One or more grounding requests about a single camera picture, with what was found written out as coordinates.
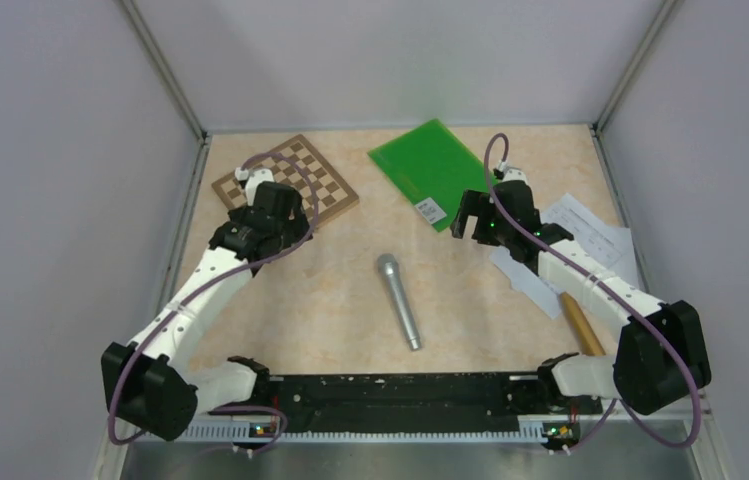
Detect white paper files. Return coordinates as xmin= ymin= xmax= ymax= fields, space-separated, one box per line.
xmin=489 ymin=193 xmax=641 ymax=319

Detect wooden rolling pin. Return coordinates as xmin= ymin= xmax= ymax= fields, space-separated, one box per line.
xmin=559 ymin=292 xmax=606 ymax=357

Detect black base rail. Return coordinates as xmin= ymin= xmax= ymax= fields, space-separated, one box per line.
xmin=212 ymin=372 xmax=604 ymax=440

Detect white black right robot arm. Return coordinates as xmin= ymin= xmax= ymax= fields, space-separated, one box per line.
xmin=450 ymin=169 xmax=712 ymax=415

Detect white slotted cable duct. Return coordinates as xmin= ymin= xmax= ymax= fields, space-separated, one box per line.
xmin=132 ymin=421 xmax=548 ymax=445

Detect wooden chessboard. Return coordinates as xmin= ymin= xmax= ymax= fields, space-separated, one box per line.
xmin=210 ymin=134 xmax=360 ymax=230

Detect silver microphone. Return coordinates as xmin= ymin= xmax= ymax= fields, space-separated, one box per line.
xmin=376 ymin=253 xmax=422 ymax=351

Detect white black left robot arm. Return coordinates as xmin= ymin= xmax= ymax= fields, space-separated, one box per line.
xmin=101 ymin=168 xmax=313 ymax=445

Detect green plastic folder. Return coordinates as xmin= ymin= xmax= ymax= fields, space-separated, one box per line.
xmin=368 ymin=119 xmax=487 ymax=232

